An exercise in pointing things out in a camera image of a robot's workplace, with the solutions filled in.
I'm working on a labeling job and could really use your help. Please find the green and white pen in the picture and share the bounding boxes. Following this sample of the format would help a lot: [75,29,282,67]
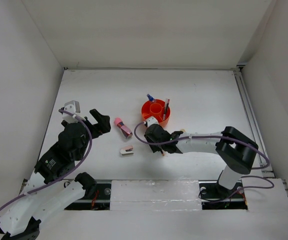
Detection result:
[162,106,168,121]

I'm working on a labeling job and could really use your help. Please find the red and white pen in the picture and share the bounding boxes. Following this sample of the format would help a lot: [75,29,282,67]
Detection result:
[165,98,170,110]

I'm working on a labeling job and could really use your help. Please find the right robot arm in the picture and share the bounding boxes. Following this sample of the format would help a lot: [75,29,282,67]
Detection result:
[144,124,259,200]

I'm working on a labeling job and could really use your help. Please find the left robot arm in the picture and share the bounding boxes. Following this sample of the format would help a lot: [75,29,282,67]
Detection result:
[0,107,111,240]

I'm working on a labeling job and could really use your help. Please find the orange round desk organizer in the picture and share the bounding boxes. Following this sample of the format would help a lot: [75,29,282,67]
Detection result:
[141,99,171,127]

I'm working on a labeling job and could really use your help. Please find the pink-capped clear tube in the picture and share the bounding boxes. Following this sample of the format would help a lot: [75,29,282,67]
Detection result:
[114,117,133,139]

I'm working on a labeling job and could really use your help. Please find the pink white mini stapler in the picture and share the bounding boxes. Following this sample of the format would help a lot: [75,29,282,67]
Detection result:
[120,145,134,157]

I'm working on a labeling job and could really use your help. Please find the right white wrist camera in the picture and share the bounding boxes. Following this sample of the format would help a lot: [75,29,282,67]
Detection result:
[144,116,159,128]

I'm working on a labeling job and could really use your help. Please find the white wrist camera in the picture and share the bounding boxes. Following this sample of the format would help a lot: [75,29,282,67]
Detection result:
[59,100,81,124]
[144,116,159,128]

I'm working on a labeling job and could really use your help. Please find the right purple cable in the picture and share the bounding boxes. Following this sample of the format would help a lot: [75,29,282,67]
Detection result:
[133,121,275,203]

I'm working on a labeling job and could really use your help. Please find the purple cable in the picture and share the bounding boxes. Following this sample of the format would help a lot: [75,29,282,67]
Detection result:
[0,108,93,226]
[133,121,275,203]

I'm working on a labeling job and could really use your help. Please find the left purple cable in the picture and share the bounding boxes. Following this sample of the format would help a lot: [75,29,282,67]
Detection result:
[0,108,93,226]

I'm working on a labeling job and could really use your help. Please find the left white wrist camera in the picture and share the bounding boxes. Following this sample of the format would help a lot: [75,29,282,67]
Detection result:
[59,100,81,124]

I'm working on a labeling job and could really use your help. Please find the black front mounting rail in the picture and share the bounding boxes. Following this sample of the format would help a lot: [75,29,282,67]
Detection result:
[66,180,248,212]

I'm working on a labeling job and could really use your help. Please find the aluminium side rail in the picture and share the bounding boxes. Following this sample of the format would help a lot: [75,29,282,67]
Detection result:
[231,64,288,197]

